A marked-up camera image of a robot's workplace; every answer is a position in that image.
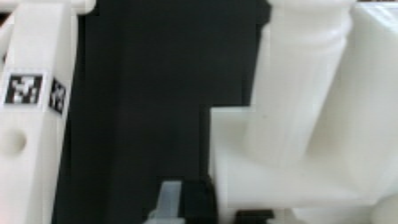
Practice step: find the white chair seat block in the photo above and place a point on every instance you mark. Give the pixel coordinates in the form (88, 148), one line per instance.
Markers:
(305, 146)

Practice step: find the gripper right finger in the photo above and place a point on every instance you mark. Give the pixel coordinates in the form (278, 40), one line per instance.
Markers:
(253, 217)

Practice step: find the white chair back frame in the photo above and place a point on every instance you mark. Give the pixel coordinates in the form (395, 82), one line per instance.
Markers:
(38, 58)

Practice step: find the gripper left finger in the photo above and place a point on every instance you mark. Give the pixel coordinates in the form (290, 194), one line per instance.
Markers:
(185, 204)

